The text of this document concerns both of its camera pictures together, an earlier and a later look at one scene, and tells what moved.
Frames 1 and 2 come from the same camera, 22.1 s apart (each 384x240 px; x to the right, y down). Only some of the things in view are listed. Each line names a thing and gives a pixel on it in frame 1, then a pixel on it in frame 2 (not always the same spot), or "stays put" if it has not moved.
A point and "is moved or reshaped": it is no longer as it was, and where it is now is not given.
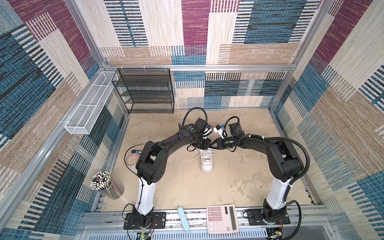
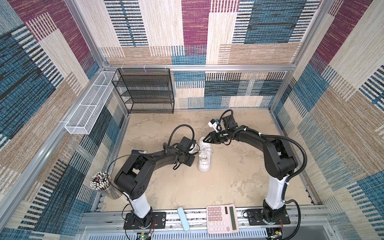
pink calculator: x=222 y=219 stays put
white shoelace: x=203 y=154 is moved or reshaped
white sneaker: x=207 y=160 stays put
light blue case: x=183 y=219 stays put
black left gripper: x=206 y=145 to x=189 y=162
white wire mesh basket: x=81 y=121 stays put
